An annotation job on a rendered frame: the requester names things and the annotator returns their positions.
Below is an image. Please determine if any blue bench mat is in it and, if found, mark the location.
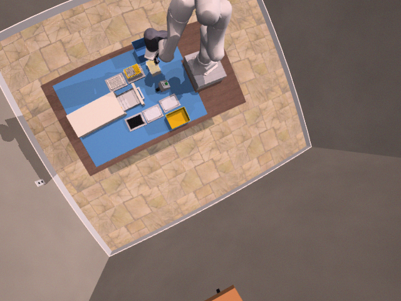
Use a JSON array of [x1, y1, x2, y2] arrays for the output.
[[53, 47, 207, 167]]

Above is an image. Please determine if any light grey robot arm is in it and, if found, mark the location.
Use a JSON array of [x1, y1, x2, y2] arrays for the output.
[[143, 0, 232, 76]]

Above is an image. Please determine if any blue open-top bin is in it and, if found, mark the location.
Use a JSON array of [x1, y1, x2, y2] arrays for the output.
[[131, 38, 148, 63]]

